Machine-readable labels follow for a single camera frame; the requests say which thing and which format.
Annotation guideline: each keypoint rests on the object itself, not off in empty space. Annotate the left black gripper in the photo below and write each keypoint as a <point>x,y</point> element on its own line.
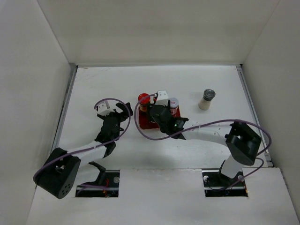
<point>122,116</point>

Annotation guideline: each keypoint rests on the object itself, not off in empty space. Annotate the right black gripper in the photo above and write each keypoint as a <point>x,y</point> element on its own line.
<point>168,108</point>

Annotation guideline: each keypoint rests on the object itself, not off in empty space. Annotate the white lid condiment jar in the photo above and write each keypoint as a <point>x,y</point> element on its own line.
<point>174,105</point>

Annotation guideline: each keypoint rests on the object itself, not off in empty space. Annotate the red lid chili sauce jar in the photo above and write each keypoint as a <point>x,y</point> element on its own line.
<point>144,100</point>

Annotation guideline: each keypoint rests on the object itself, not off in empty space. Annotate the clear cap salt grinder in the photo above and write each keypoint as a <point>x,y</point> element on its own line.
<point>205,101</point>

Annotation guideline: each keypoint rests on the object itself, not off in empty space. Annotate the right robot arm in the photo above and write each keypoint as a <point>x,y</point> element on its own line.
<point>241,140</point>

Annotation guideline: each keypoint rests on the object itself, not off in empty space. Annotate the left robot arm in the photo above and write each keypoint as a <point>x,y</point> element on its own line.
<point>59,172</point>

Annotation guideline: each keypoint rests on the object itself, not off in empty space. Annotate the red lacquer tray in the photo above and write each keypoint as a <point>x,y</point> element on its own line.
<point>146,123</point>

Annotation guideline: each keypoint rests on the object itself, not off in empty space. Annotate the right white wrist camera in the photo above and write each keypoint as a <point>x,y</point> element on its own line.
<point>161,98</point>

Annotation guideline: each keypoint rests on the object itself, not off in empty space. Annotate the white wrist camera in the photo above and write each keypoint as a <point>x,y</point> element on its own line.
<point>104,109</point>
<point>161,98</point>

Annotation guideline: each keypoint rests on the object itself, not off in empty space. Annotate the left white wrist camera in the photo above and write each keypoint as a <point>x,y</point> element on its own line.
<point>104,109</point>

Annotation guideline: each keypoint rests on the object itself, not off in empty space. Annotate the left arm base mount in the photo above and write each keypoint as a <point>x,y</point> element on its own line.
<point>106,185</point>

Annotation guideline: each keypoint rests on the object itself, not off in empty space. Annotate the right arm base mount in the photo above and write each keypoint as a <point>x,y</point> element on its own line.
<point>217,185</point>

